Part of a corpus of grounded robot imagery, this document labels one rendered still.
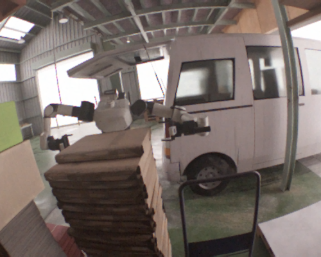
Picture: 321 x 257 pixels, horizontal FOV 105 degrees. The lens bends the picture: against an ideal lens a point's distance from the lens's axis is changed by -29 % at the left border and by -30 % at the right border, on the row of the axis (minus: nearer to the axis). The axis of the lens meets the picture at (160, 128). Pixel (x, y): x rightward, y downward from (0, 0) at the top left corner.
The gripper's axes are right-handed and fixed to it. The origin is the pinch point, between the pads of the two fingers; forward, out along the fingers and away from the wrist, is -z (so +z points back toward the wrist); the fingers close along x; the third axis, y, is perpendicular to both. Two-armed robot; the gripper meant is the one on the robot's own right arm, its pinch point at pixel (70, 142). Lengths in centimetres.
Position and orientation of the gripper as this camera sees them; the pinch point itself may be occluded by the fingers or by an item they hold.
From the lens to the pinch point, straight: 127.1
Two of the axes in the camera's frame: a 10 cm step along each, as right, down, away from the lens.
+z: -9.9, 1.3, 0.8
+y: 0.5, -2.4, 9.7
